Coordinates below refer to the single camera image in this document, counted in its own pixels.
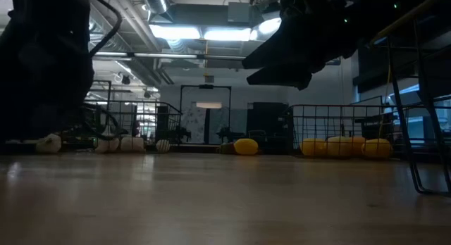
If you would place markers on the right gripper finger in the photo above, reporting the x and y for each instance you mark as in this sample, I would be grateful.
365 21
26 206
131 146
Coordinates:
285 55
285 79

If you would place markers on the pale yellow lemon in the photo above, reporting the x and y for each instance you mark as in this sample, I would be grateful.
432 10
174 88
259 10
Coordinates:
339 147

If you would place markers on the orange citrus fruit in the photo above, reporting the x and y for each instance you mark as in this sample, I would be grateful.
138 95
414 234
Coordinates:
357 145

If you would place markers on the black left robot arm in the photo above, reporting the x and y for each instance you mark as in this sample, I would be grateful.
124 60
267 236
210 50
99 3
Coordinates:
49 23

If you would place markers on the ceiling light panel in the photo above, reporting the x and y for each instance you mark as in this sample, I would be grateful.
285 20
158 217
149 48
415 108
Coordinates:
176 32
269 26
227 34

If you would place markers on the black cabinet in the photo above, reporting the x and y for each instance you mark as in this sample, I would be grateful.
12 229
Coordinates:
267 118

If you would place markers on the grey ceiling box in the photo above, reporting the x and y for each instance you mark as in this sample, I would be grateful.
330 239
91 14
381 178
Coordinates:
239 12

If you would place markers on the small black background robot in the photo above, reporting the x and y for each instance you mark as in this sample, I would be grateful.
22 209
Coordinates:
180 135
229 135

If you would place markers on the glowing white lamp bar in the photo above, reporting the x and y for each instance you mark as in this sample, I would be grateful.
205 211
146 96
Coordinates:
209 105

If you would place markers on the black ceiling spotlight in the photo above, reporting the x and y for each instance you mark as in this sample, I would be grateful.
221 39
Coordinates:
125 79
147 94

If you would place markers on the red chili pepper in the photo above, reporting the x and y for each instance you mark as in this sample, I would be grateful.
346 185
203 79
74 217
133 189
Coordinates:
227 149

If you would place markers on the black wall panel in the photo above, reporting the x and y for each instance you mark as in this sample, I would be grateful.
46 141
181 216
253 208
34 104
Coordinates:
370 72

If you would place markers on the small grey wall sign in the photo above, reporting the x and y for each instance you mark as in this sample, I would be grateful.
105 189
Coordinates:
209 79

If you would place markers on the ribbed silver air duct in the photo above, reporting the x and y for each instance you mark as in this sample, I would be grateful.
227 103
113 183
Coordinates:
102 28

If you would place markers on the long ceiling light rail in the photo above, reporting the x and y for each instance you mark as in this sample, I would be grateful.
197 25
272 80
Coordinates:
158 55

